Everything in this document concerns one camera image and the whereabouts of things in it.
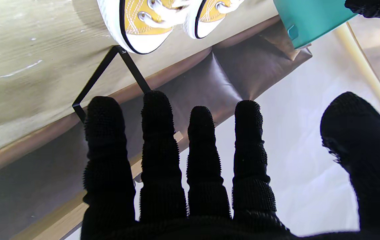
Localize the brown leather sofa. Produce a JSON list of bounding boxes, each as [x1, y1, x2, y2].
[[0, 20, 313, 240]]

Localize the brown sofa cushion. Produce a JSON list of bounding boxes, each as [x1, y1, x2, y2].
[[263, 25, 313, 62]]

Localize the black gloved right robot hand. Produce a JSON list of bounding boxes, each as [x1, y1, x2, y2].
[[81, 91, 380, 240]]

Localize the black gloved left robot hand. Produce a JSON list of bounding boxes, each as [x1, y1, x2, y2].
[[344, 0, 380, 21]]

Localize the yellow canvas sneaker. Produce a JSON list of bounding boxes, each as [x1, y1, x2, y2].
[[97, 0, 195, 55], [183, 0, 245, 39]]

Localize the green plastic basket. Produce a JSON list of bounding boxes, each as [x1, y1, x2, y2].
[[273, 0, 359, 50]]

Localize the small wooden stand black legs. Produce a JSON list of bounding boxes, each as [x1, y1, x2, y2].
[[10, 45, 184, 240]]

